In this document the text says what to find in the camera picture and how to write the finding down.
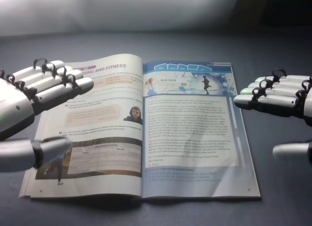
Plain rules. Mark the textbook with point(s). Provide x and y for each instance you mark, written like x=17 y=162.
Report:
x=170 y=138

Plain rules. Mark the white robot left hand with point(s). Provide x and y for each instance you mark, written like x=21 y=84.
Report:
x=14 y=101

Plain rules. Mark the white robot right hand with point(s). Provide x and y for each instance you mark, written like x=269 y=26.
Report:
x=273 y=100

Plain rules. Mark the grey table cloth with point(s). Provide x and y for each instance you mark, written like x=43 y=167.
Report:
x=156 y=213

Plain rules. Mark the white backdrop sheet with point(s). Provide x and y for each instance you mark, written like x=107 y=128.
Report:
x=97 y=11

